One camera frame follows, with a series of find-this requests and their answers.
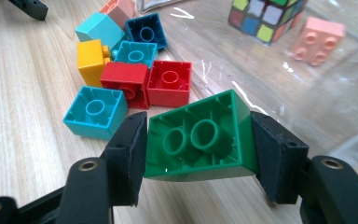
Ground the pink toy block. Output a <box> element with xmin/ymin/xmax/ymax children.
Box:
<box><xmin>290</xmin><ymin>16</ymin><xmax>347</xmax><ymax>67</ymax></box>

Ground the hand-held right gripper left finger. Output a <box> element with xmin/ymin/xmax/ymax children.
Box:
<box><xmin>100</xmin><ymin>110</ymin><xmax>149</xmax><ymax>208</ymax></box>

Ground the red toy block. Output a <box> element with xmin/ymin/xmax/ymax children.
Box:
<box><xmin>146</xmin><ymin>60</ymin><xmax>193</xmax><ymax>108</ymax></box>
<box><xmin>99</xmin><ymin>61</ymin><xmax>152</xmax><ymax>110</ymax></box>

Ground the coral toy block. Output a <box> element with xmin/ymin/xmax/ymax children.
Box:
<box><xmin>99</xmin><ymin>0</ymin><xmax>137</xmax><ymax>22</ymax></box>

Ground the multicoloured puzzle cube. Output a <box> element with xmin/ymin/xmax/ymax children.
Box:
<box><xmin>227</xmin><ymin>0</ymin><xmax>309</xmax><ymax>45</ymax></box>

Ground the orange yellow toy block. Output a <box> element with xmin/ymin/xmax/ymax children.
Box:
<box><xmin>76</xmin><ymin>38</ymin><xmax>111</xmax><ymax>88</ymax></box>

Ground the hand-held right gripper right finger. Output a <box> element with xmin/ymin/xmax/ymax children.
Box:
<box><xmin>250</xmin><ymin>110</ymin><xmax>310</xmax><ymax>205</ymax></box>

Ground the dark teal toy block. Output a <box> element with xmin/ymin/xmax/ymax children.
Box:
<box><xmin>124</xmin><ymin>12</ymin><xmax>170</xmax><ymax>51</ymax></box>

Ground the green toy block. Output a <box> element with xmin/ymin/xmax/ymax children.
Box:
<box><xmin>143</xmin><ymin>89</ymin><xmax>260</xmax><ymax>183</ymax></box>

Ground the clear plastic zipper bag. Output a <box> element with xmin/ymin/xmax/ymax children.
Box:
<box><xmin>135</xmin><ymin>0</ymin><xmax>358</xmax><ymax>169</ymax></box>

